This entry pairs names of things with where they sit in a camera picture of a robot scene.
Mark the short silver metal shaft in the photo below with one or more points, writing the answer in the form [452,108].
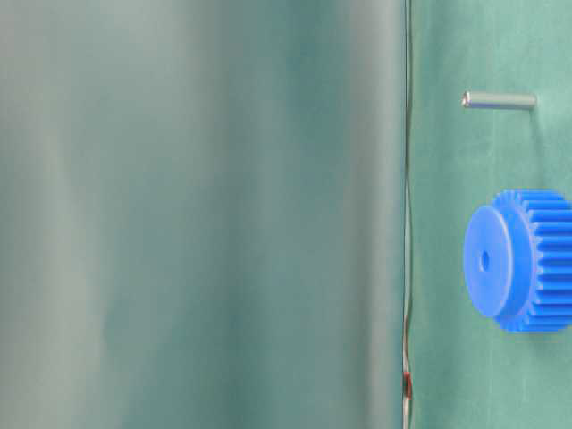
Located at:
[498,101]

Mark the blue plastic gear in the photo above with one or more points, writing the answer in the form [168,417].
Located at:
[517,261]

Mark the green cloth mat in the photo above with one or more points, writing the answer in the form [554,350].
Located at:
[466,371]

